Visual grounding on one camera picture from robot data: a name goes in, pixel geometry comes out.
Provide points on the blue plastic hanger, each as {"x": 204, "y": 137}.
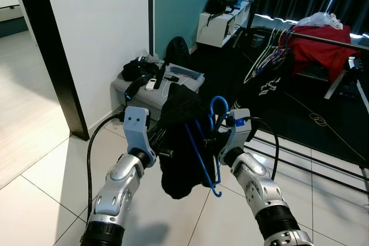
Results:
{"x": 219, "y": 98}
{"x": 282, "y": 47}

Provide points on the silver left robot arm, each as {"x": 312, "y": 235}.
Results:
{"x": 118, "y": 185}

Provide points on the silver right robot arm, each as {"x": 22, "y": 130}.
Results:
{"x": 259, "y": 185}

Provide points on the white plastic hanger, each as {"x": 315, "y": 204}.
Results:
{"x": 256, "y": 63}

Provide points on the mint green plastic hanger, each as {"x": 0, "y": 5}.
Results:
{"x": 262, "y": 56}

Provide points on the orange plastic hanger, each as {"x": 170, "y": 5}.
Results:
{"x": 278, "y": 38}

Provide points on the grey storage box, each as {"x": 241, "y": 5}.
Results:
{"x": 138, "y": 101}

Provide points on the white remote control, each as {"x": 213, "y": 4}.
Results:
{"x": 151, "y": 83}

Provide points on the small black device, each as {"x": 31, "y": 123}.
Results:
{"x": 171, "y": 78}

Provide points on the black bag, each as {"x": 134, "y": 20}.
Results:
{"x": 222, "y": 3}
{"x": 138, "y": 68}

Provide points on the black round fan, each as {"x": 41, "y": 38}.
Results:
{"x": 179, "y": 50}

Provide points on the white shelf unit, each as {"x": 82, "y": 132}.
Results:
{"x": 219, "y": 27}

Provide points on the red cloth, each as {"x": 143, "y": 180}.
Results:
{"x": 320, "y": 50}

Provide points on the wide black pillar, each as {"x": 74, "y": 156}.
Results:
{"x": 49, "y": 56}

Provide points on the clear plastic bag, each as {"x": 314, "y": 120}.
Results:
{"x": 320, "y": 20}

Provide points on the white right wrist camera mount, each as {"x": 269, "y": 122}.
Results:
{"x": 237, "y": 133}

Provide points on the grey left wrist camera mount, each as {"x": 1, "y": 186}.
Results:
{"x": 137, "y": 128}

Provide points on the black wall trim strip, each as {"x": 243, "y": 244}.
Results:
{"x": 151, "y": 10}

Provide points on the white table frame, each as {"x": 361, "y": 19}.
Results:
{"x": 335, "y": 82}

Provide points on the black upright post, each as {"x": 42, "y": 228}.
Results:
{"x": 251, "y": 4}

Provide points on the black clothes rail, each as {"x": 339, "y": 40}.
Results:
{"x": 331, "y": 38}

